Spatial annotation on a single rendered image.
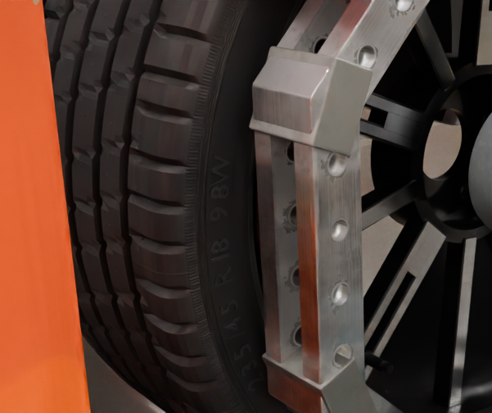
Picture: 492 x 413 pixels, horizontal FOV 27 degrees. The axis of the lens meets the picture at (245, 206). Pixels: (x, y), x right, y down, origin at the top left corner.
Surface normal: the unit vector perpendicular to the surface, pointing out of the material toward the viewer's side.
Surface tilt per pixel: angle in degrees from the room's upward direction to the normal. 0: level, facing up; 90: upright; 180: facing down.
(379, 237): 0
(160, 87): 70
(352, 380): 90
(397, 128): 90
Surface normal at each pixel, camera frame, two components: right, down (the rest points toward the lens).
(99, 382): -0.06, -0.95
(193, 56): 0.00, 0.07
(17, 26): 0.59, 0.23
